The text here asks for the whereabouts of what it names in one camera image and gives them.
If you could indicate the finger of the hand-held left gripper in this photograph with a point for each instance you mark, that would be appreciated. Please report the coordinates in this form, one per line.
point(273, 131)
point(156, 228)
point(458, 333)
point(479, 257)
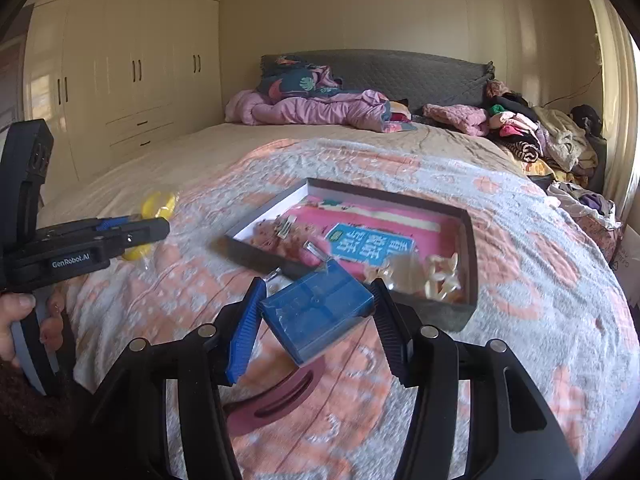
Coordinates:
point(117, 223)
point(150, 232)

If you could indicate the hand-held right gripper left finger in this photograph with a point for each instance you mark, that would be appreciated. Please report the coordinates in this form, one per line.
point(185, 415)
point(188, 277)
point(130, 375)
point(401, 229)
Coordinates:
point(245, 332)

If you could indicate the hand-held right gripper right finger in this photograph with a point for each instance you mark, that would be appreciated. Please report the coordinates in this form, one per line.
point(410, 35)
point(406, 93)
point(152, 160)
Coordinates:
point(392, 335)

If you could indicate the dark shallow cardboard box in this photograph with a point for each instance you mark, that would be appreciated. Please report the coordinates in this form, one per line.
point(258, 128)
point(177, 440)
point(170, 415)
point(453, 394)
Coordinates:
point(450, 317)

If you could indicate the clear bag of cream clips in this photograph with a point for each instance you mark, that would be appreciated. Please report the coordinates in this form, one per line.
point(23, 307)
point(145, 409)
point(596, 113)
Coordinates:
point(435, 275)

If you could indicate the blue plastic box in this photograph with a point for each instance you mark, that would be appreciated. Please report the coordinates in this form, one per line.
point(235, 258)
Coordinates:
point(315, 310)

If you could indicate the dotted beige bow hair clip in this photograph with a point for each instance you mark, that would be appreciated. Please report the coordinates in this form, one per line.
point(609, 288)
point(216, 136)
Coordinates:
point(272, 235)

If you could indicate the pink fabric hair clip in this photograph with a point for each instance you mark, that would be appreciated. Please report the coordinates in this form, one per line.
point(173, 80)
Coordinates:
point(312, 252)

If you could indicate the person's left forearm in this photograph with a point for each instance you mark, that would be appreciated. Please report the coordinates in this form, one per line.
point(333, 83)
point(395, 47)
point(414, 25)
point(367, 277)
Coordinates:
point(35, 425)

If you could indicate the person's left hand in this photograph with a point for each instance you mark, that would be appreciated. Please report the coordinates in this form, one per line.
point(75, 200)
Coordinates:
point(12, 320)

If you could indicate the maroon oval hair clip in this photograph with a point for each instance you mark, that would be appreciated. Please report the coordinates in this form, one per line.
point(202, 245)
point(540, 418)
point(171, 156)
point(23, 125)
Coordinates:
point(280, 400)

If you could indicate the pink book with blue label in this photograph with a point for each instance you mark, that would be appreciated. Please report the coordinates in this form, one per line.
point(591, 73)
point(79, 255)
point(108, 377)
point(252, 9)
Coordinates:
point(380, 237)

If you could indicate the pink and white fleece blanket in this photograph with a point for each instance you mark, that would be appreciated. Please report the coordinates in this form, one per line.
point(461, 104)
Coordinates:
point(525, 310)

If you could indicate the cream built-in wardrobe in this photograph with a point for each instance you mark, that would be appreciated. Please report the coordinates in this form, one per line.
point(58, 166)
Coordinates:
point(125, 60)

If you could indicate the pink quilt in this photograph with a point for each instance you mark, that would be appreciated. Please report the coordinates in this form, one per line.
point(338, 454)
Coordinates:
point(310, 110)

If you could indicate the dark floral patterned pillow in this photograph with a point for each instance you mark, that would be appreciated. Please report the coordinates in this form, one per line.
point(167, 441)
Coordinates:
point(295, 82)

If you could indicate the multicoloured folded cloth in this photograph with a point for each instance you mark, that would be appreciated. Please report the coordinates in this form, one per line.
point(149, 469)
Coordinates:
point(400, 117)

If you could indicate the pink knitted garment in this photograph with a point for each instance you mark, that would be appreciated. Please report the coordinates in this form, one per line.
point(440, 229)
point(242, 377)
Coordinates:
point(457, 117)

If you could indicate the heap of bedside clothes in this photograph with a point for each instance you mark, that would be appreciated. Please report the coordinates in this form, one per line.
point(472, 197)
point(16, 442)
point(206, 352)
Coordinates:
point(585, 202)

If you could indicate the pile of mixed clothes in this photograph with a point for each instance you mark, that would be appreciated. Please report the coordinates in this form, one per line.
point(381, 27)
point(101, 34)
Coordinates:
point(540, 135)

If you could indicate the grey quilted headboard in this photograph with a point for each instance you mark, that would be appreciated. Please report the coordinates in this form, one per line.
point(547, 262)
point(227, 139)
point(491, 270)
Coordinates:
point(400, 72)

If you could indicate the black bag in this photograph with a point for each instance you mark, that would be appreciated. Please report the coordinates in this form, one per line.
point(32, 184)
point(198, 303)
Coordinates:
point(586, 117)

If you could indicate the cream curtain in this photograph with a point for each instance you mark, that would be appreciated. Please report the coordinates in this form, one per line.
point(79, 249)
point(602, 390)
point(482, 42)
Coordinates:
point(612, 85)

